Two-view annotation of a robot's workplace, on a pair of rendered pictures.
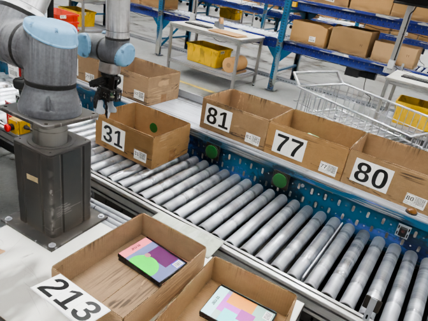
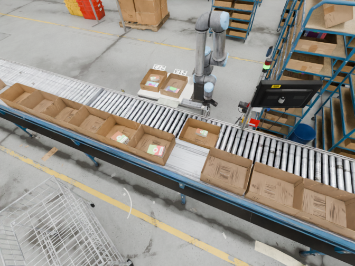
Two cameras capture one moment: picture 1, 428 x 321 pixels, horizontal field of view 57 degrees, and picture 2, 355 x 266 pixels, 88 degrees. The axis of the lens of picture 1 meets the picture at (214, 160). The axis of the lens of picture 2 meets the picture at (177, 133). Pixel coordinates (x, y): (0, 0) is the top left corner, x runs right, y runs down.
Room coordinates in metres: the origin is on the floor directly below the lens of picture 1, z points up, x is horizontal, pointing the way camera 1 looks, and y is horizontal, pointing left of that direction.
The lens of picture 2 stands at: (3.06, 0.09, 2.56)
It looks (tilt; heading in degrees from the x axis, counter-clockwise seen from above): 54 degrees down; 178
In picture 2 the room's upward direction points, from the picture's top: 5 degrees counter-clockwise
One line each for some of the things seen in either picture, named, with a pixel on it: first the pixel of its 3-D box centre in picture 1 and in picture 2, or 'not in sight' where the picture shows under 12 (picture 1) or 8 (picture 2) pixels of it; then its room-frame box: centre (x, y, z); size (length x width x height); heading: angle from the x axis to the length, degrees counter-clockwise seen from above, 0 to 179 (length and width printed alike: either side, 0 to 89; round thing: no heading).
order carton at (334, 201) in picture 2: not in sight; (324, 206); (2.80, 1.22, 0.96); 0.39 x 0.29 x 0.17; 60
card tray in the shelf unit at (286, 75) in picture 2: not in sight; (297, 71); (1.41, 1.58, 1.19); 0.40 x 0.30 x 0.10; 150
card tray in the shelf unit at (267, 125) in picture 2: not in sight; (271, 116); (1.41, 1.58, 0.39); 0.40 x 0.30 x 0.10; 150
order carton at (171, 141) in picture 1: (142, 133); (199, 135); (1.89, 0.39, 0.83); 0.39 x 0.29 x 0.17; 60
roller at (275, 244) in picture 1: (286, 232); (138, 115); (1.37, -0.34, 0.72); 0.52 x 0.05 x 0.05; 150
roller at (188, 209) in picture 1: (209, 195); (164, 123); (1.56, -0.01, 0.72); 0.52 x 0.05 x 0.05; 150
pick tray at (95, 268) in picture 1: (134, 269); (174, 85); (0.94, 0.19, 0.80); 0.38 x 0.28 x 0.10; 151
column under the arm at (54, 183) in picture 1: (55, 181); (201, 87); (1.18, 0.54, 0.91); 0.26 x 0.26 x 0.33; 64
